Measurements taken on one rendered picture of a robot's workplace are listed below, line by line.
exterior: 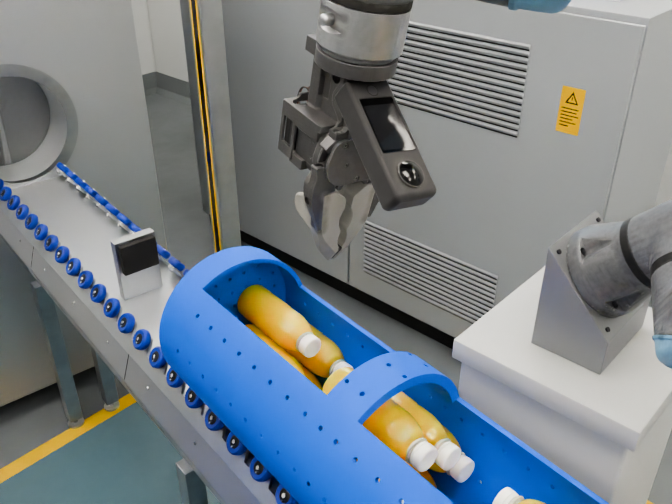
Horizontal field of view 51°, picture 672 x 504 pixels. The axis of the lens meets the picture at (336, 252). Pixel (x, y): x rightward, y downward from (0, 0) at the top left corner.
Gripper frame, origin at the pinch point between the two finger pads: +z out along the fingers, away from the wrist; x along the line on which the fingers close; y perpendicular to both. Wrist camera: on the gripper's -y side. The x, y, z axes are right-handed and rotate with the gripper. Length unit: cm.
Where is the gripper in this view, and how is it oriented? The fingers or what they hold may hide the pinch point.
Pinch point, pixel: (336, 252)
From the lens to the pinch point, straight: 69.8
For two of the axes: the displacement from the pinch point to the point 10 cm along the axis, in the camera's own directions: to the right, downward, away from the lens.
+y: -5.8, -5.5, 6.0
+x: -8.0, 2.4, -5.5
